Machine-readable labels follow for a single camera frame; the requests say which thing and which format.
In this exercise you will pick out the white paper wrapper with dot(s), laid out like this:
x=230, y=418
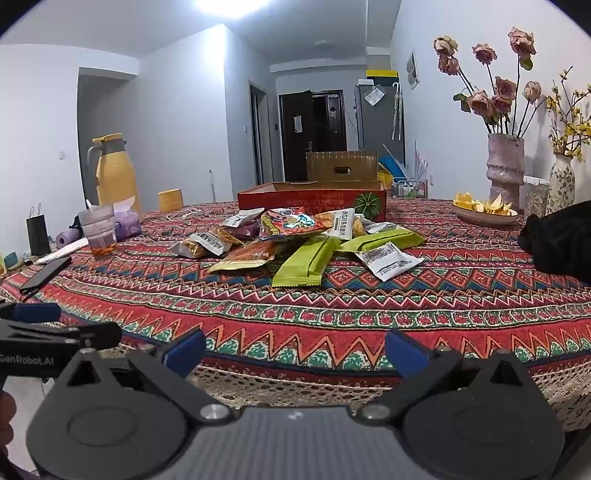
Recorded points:
x=62, y=251

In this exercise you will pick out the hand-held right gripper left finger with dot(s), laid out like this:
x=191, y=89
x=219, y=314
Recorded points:
x=184, y=353

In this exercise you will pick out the wall picture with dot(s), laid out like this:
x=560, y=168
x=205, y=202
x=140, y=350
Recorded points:
x=413, y=69

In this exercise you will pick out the pink textured vase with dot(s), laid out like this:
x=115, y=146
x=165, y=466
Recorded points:
x=505, y=170

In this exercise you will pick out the dried rose bouquet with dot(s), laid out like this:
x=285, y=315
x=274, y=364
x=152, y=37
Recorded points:
x=482, y=104

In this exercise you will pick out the clear plastic bag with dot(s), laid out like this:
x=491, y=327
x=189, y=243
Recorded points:
x=374, y=95

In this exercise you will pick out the grey refrigerator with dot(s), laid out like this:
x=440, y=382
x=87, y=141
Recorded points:
x=383, y=124

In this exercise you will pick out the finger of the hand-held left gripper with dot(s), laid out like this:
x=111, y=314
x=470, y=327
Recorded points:
x=99, y=334
x=37, y=312

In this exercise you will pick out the green snack packet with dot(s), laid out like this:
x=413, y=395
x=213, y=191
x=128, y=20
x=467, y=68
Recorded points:
x=300, y=263
x=392, y=239

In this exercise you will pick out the yellow box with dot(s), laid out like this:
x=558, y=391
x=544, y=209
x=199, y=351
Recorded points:
x=381, y=74

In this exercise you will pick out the red cardboard box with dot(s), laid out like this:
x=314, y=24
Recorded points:
x=295, y=201

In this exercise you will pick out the purple roll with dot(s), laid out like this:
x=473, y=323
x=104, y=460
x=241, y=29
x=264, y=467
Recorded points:
x=67, y=237

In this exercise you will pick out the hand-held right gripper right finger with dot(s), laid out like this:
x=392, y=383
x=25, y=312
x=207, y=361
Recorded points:
x=406, y=353

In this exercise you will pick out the clear plastic cup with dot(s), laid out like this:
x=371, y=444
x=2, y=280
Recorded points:
x=97, y=228

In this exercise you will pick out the clear white-label snack packet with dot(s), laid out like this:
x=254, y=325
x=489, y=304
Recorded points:
x=203, y=242
x=344, y=224

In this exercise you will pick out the dark entrance door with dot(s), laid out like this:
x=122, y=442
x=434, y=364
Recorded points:
x=295, y=143

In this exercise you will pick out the black phone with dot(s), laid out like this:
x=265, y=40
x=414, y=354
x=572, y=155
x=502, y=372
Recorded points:
x=46, y=272

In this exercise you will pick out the pink snack packet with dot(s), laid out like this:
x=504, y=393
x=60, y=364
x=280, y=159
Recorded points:
x=244, y=229

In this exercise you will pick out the purple tissue pack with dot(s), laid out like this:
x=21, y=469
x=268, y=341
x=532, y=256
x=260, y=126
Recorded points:
x=128, y=225

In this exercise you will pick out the grey interior door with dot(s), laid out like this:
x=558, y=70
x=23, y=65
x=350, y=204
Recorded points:
x=259, y=134

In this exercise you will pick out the clear jar of seeds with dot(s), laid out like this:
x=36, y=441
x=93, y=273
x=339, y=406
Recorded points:
x=535, y=198

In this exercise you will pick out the hanging white umbrellas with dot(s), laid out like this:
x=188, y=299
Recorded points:
x=396, y=110

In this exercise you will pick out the black paper bag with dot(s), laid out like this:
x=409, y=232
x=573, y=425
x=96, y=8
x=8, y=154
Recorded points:
x=38, y=235

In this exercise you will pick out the yellow bag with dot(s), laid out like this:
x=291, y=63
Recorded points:
x=384, y=180

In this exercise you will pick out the yellow cup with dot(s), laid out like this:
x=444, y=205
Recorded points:
x=171, y=201

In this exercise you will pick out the yellow flower branches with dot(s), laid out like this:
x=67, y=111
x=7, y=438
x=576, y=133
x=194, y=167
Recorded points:
x=570, y=131

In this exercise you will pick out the yellow thermos jug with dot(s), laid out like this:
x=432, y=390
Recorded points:
x=115, y=175

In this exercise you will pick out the white pole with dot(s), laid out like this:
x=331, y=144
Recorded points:
x=212, y=184

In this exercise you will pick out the shallow ceramic plate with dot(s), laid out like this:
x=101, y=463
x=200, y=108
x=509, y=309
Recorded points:
x=480, y=219

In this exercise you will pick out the black cloth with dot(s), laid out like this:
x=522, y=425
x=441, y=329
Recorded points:
x=558, y=240

